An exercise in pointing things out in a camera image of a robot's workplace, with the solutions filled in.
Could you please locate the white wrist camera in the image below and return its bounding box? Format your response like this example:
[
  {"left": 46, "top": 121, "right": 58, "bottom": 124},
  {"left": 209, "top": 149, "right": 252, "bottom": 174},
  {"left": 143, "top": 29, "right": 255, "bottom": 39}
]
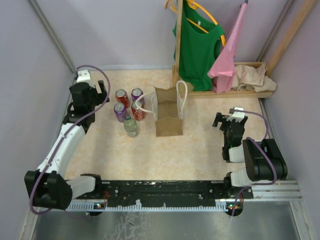
[
  {"left": 227, "top": 107, "right": 245, "bottom": 123},
  {"left": 76, "top": 70, "right": 92, "bottom": 85}
]

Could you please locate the red green soda can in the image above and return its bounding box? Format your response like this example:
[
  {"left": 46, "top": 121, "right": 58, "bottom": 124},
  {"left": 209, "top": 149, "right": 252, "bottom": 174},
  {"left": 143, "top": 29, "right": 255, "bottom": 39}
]
[{"left": 131, "top": 101, "right": 146, "bottom": 121}]

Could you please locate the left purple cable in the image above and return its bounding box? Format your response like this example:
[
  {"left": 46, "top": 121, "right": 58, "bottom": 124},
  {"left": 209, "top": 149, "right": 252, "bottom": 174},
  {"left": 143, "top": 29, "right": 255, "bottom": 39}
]
[{"left": 29, "top": 64, "right": 111, "bottom": 220}]

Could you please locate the yellow hanger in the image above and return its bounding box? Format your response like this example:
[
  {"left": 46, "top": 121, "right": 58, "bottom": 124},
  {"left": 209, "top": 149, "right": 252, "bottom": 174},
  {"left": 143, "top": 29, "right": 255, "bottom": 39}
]
[
  {"left": 186, "top": 0, "right": 227, "bottom": 47},
  {"left": 164, "top": 0, "right": 178, "bottom": 13}
]

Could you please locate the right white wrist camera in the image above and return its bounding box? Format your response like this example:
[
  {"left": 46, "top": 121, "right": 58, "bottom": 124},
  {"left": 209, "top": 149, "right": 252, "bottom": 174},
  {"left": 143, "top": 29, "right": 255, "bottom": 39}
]
[{"left": 227, "top": 107, "right": 245, "bottom": 123}]

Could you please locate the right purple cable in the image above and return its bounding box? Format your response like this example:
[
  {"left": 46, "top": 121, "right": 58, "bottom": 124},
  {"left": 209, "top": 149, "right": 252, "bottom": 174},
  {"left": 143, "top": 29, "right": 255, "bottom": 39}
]
[{"left": 230, "top": 109, "right": 278, "bottom": 217}]

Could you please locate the purple cable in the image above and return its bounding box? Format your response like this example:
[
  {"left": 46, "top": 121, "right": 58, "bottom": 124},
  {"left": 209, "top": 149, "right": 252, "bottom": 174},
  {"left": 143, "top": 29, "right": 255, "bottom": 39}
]
[
  {"left": 29, "top": 64, "right": 111, "bottom": 220},
  {"left": 230, "top": 109, "right": 278, "bottom": 217}
]

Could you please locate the pink t-shirt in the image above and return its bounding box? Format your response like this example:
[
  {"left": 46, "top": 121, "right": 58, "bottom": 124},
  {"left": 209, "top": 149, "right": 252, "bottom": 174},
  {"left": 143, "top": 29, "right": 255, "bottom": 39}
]
[{"left": 207, "top": 0, "right": 248, "bottom": 94}]

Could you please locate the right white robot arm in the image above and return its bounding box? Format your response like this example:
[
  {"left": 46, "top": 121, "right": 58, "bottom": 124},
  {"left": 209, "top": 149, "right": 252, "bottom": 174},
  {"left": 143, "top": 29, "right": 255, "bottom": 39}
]
[{"left": 212, "top": 108, "right": 288, "bottom": 198}]

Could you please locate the wooden clothes rack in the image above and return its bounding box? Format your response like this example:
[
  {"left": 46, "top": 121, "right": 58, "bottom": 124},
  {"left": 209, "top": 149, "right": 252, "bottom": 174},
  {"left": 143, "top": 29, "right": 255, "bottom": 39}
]
[{"left": 172, "top": 0, "right": 318, "bottom": 99}]

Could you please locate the clear glass bottle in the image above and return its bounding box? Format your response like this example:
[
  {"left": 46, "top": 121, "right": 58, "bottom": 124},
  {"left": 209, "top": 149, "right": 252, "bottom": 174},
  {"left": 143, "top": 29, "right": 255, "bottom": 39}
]
[{"left": 123, "top": 115, "right": 139, "bottom": 138}]

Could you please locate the green t-shirt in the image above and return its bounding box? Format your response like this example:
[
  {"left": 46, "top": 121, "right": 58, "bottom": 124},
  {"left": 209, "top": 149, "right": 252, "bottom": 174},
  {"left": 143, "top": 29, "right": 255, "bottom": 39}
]
[{"left": 179, "top": 0, "right": 225, "bottom": 92}]

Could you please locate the purple soda can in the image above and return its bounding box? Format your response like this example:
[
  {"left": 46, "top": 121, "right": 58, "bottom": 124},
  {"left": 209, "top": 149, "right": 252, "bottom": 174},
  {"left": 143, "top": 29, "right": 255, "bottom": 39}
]
[
  {"left": 131, "top": 87, "right": 145, "bottom": 107},
  {"left": 113, "top": 102, "right": 128, "bottom": 123}
]

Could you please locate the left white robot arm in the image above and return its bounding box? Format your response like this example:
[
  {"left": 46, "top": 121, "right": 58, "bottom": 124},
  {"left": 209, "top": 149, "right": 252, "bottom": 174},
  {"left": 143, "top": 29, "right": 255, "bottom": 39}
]
[{"left": 24, "top": 79, "right": 110, "bottom": 215}]

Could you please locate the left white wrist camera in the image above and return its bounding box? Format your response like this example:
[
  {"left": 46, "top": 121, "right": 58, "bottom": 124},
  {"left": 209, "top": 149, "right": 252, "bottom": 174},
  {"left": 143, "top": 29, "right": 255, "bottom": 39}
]
[{"left": 76, "top": 70, "right": 92, "bottom": 85}]

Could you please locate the beige cloth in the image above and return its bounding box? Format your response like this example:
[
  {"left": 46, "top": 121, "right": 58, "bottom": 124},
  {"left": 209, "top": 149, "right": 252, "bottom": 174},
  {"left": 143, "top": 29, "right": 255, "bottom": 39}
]
[{"left": 231, "top": 63, "right": 277, "bottom": 93}]

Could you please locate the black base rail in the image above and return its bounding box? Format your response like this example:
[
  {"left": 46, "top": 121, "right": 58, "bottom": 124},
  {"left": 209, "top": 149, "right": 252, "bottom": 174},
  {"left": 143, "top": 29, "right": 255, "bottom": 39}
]
[{"left": 77, "top": 180, "right": 242, "bottom": 208}]

